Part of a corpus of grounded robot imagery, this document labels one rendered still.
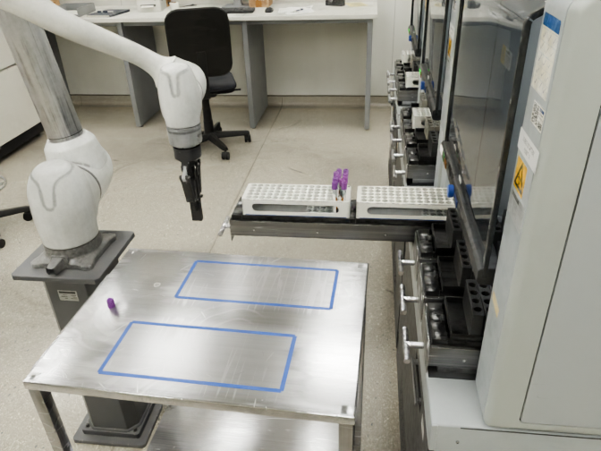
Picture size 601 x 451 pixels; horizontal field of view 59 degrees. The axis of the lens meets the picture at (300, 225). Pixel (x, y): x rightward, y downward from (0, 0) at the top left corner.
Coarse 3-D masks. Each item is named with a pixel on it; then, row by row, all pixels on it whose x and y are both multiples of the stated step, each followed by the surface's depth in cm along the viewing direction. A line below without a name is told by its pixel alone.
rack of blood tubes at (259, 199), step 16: (256, 192) 148; (272, 192) 147; (288, 192) 148; (304, 192) 148; (320, 192) 147; (256, 208) 152; (272, 208) 151; (288, 208) 151; (304, 208) 151; (320, 208) 146
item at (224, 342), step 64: (128, 256) 130; (192, 256) 129; (256, 256) 128; (128, 320) 109; (192, 320) 108; (256, 320) 108; (320, 320) 107; (64, 384) 94; (128, 384) 94; (192, 384) 93; (256, 384) 93; (320, 384) 92; (64, 448) 105; (192, 448) 145; (256, 448) 144; (320, 448) 143
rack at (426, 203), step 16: (368, 192) 145; (384, 192) 145; (400, 192) 145; (416, 192) 146; (432, 192) 145; (368, 208) 149; (384, 208) 149; (400, 208) 149; (416, 208) 148; (432, 208) 147
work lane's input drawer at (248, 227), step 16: (240, 208) 150; (352, 208) 148; (224, 224) 155; (240, 224) 147; (256, 224) 146; (272, 224) 146; (288, 224) 145; (304, 224) 144; (320, 224) 144; (336, 224) 143; (352, 224) 143; (368, 224) 143; (384, 224) 142; (400, 224) 142; (416, 224) 141; (368, 240) 144; (384, 240) 144; (400, 240) 143
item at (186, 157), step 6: (174, 150) 142; (180, 150) 141; (186, 150) 141; (192, 150) 142; (198, 150) 143; (174, 156) 144; (180, 156) 142; (186, 156) 142; (192, 156) 142; (198, 156) 144; (186, 162) 143; (192, 162) 146; (186, 168) 143; (192, 174) 147
